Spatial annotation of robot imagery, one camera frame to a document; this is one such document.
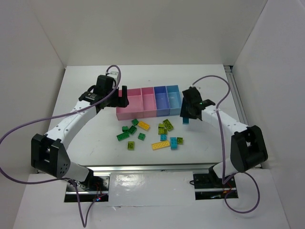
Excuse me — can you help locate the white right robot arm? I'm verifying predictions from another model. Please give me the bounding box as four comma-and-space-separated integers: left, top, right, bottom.
180, 87, 268, 180

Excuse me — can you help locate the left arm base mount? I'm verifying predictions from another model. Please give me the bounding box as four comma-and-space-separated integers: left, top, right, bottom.
64, 171, 110, 203

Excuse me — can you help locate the yellow short lego brick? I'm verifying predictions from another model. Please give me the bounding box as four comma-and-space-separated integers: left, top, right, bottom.
137, 121, 150, 131

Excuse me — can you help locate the dark green upturned lego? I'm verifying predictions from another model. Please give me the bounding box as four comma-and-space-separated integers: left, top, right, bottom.
128, 125, 137, 135

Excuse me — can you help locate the lime stacked lego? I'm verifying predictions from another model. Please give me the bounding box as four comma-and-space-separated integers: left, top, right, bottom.
158, 123, 167, 135

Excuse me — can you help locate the large pink bin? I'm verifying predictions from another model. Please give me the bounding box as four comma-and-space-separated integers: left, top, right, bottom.
116, 88, 143, 120

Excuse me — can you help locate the aluminium right rail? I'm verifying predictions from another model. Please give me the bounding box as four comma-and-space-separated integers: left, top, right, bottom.
224, 65, 249, 125

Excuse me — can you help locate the small cyan lego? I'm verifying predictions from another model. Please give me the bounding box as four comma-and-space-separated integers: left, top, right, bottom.
160, 134, 167, 141

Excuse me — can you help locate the lime long lego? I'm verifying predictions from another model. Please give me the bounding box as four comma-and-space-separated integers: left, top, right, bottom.
163, 119, 173, 131

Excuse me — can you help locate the dark green lego right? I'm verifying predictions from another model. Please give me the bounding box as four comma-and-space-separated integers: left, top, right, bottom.
138, 133, 146, 141

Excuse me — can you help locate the small dark green lego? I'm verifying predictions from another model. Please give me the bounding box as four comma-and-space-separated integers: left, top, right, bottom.
122, 126, 128, 132

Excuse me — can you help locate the aluminium rail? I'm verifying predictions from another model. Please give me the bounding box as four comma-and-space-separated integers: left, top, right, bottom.
88, 163, 215, 172
224, 65, 249, 125

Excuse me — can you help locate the dark blue bin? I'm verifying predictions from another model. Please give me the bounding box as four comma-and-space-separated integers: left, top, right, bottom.
154, 86, 170, 117

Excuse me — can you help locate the dark green long lego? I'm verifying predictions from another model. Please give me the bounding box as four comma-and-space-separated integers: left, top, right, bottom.
116, 132, 130, 141

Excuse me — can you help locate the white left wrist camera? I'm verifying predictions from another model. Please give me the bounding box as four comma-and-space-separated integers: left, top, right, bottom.
106, 71, 120, 83

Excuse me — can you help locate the dark green square lego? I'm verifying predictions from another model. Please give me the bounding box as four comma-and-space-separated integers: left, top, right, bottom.
132, 119, 139, 126

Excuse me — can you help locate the light blue bin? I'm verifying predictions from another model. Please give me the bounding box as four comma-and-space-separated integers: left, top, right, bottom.
166, 85, 182, 115

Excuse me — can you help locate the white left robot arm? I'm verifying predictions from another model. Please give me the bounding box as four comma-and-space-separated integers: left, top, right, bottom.
31, 72, 129, 187

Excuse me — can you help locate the aluminium front rail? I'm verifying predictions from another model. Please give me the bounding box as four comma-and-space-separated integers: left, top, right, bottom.
88, 163, 215, 172

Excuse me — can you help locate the small pink bin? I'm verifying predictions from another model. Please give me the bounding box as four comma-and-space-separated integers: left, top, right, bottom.
141, 87, 157, 118

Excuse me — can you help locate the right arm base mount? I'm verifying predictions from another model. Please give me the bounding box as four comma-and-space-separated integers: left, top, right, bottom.
189, 168, 238, 200

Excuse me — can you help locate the yellow long lego plate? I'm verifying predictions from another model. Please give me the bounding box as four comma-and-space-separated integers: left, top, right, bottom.
152, 140, 170, 150

